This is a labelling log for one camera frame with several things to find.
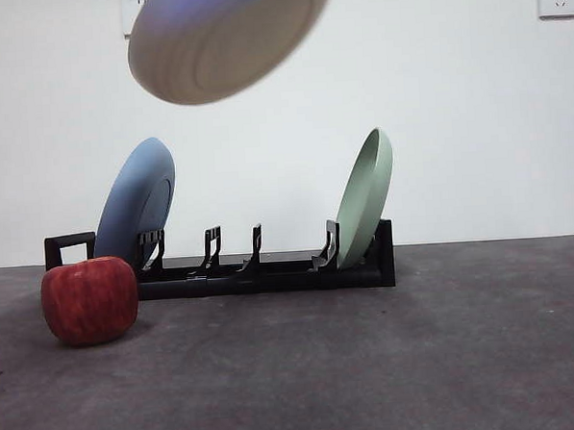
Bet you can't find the cream yellow plate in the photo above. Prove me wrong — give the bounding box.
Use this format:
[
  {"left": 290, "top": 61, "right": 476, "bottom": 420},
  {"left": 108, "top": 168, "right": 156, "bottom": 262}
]
[{"left": 124, "top": 0, "right": 340, "bottom": 110}]

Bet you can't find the red apple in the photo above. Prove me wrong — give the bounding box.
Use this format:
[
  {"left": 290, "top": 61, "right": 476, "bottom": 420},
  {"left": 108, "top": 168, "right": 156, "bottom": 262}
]
[{"left": 38, "top": 254, "right": 142, "bottom": 348}]

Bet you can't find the black plate rack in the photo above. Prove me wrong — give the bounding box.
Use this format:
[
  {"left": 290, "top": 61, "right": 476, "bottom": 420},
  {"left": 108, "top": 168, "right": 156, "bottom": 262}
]
[{"left": 43, "top": 215, "right": 398, "bottom": 307}]

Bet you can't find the green plate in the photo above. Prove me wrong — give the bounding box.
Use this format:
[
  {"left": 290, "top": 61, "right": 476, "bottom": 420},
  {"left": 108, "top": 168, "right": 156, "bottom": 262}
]
[{"left": 330, "top": 126, "right": 400, "bottom": 271}]

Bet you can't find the blue plate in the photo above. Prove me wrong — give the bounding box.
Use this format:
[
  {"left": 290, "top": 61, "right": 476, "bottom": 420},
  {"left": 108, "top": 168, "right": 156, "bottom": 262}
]
[{"left": 86, "top": 135, "right": 182, "bottom": 273}]

